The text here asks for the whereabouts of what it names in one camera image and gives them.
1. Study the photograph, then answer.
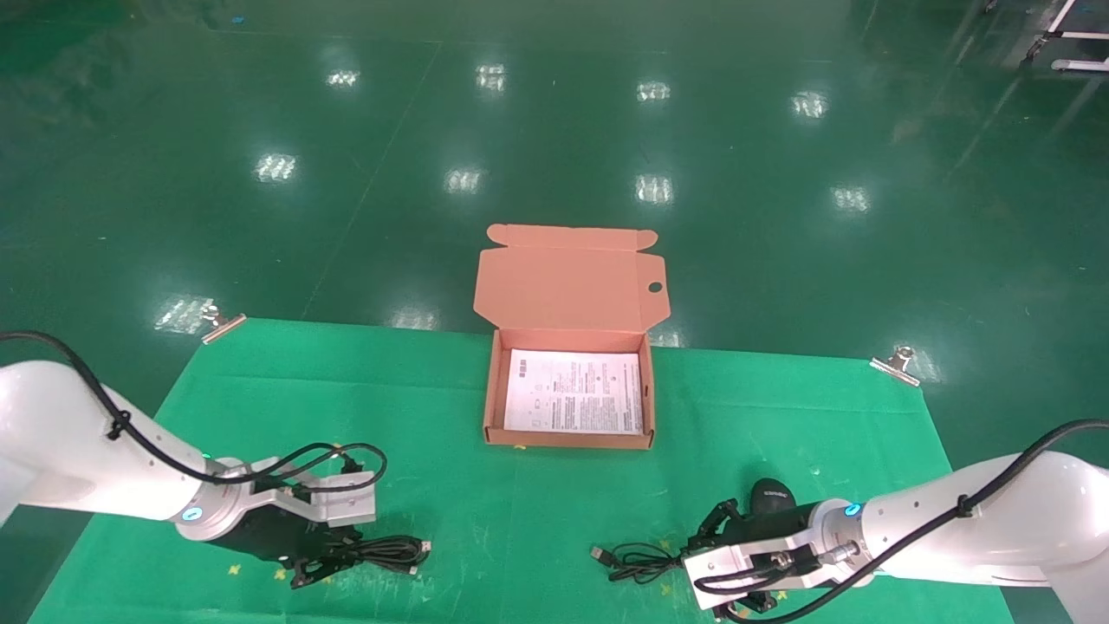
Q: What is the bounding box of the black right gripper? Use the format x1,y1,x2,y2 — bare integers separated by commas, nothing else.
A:
691,497,826,622

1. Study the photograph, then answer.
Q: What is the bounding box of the white printed instruction sheet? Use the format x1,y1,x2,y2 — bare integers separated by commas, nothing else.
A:
503,349,645,435

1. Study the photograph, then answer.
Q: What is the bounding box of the green cloth mat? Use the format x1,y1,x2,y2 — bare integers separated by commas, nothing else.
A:
26,318,990,624

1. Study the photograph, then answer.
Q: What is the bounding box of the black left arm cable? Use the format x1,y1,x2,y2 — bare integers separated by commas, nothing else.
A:
0,330,388,497

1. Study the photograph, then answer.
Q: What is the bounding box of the black wired computer mouse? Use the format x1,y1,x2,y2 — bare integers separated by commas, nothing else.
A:
591,478,797,585

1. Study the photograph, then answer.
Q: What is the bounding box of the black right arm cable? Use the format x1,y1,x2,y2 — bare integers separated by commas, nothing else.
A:
726,419,1109,624

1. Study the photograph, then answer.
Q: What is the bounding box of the orange cardboard box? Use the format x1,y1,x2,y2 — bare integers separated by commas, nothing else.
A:
473,224,672,450

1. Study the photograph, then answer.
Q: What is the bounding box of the white metal frame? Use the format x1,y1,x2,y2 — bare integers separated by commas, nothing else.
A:
1022,0,1109,75

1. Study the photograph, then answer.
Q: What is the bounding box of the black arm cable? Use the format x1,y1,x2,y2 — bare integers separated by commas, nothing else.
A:
726,419,1109,624
0,330,388,497

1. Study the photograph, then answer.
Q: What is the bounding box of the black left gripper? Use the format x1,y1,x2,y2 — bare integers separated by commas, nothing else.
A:
211,510,366,591

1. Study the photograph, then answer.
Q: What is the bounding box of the silver binder clip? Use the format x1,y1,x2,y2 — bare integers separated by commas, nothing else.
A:
201,303,248,346
869,346,921,387

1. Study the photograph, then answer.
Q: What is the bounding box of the black data cable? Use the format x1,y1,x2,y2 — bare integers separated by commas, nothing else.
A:
342,534,432,575

